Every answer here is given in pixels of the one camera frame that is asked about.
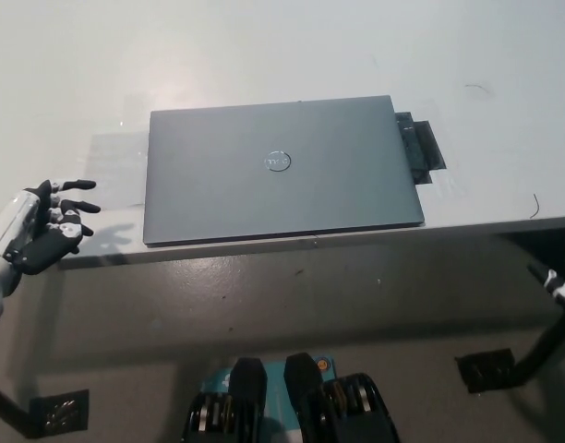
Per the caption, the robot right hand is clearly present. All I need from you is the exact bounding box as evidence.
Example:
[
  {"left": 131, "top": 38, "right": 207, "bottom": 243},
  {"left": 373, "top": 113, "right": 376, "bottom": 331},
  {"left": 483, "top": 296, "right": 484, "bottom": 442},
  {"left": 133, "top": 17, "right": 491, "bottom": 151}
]
[{"left": 527, "top": 263, "right": 565, "bottom": 320}]

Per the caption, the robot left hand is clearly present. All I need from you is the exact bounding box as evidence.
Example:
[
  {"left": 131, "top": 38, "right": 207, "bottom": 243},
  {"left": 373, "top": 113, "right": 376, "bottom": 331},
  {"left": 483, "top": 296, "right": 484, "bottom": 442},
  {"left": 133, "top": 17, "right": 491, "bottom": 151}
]
[{"left": 0, "top": 178, "right": 102, "bottom": 277}]

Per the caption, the dark grey laptop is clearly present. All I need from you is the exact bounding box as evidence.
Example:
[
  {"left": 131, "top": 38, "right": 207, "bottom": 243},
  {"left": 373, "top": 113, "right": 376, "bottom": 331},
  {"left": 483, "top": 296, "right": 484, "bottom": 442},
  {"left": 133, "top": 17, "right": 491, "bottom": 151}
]
[{"left": 142, "top": 95, "right": 427, "bottom": 248}]

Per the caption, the clear plastic tape sheet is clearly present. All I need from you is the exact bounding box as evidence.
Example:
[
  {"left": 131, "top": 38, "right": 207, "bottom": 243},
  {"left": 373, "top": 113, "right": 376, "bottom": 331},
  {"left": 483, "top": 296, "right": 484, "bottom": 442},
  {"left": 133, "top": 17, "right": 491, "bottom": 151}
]
[{"left": 81, "top": 131, "right": 150, "bottom": 210}]

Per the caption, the black tape patch on table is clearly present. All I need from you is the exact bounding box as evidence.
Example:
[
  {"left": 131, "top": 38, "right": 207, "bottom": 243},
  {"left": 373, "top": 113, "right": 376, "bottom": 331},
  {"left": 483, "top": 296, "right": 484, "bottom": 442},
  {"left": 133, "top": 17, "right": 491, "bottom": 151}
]
[{"left": 393, "top": 110, "right": 449, "bottom": 186}]

